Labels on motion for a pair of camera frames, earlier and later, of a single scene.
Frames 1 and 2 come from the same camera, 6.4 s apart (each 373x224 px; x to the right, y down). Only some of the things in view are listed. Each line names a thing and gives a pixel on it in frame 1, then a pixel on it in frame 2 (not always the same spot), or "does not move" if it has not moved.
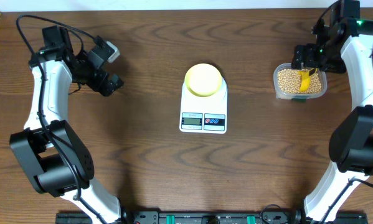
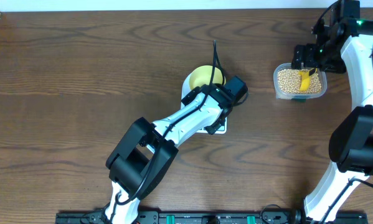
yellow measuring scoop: (305, 82) does not move
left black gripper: (109, 84) → (212, 129)
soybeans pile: (289, 81) does not move
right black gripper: (308, 50) does not move
